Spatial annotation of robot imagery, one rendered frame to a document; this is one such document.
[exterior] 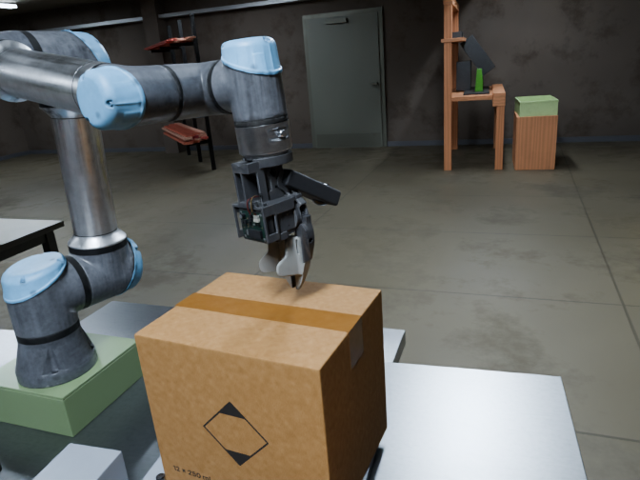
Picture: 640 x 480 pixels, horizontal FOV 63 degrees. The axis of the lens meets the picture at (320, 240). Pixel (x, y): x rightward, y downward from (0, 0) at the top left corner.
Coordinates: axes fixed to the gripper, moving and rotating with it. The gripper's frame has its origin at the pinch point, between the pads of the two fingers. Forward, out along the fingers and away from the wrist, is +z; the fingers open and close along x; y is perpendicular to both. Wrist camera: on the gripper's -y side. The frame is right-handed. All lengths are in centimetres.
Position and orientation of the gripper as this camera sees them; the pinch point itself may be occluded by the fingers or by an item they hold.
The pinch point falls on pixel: (298, 278)
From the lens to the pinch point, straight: 81.6
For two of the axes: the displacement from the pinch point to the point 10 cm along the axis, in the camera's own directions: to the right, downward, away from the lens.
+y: -7.0, 3.1, -6.4
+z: 1.3, 9.4, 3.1
